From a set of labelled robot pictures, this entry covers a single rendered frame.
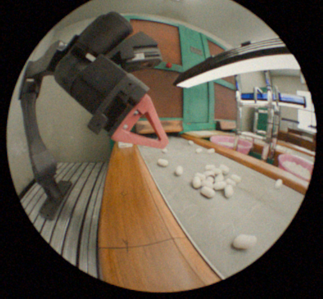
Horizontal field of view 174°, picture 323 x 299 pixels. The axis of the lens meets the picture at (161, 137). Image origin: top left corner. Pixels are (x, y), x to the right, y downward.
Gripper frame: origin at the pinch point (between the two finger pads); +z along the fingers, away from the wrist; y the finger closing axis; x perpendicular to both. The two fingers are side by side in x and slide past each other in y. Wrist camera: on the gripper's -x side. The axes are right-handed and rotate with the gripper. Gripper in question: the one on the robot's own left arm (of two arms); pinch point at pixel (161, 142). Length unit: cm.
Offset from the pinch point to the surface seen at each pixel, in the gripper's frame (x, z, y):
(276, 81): -482, 274, 44
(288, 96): -66, 43, -14
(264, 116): -199, 205, 61
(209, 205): 4.1, 13.2, -5.9
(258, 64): -27.6, 4.5, -7.5
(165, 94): -26, 4, 50
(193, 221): 7.2, 9.6, -7.5
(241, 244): 4.4, 10.0, -16.3
